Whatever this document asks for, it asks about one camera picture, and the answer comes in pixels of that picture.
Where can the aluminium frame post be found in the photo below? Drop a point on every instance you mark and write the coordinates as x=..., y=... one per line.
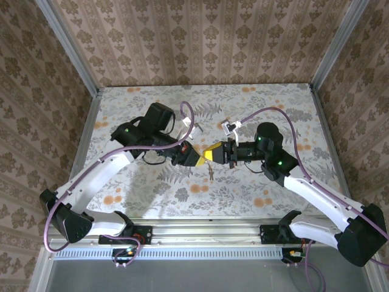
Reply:
x=70, y=48
x=337, y=45

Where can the black left connector box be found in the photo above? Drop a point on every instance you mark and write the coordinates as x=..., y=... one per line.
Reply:
x=121, y=253

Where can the long aluminium mounting rail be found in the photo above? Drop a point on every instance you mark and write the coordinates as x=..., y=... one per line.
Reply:
x=206, y=232

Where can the black connector box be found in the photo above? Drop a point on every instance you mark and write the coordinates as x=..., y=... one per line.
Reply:
x=291, y=254
x=121, y=253

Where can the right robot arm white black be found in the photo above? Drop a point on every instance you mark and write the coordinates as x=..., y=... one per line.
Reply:
x=319, y=194

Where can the aluminium table side rail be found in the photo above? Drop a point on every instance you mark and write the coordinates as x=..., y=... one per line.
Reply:
x=324, y=121
x=88, y=121

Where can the black right connector box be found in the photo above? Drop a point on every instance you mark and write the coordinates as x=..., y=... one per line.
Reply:
x=291, y=254

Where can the floral patterned table sheet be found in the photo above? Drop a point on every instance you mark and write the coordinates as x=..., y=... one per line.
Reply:
x=194, y=100

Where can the grey metal lower platform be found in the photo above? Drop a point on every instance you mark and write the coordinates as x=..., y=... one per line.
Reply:
x=197, y=276

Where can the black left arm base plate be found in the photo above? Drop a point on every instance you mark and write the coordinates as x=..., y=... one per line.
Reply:
x=146, y=234

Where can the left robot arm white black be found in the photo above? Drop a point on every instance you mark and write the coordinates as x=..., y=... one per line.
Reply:
x=91, y=179

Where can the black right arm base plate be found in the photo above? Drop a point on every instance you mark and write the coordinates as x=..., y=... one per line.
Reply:
x=267, y=235

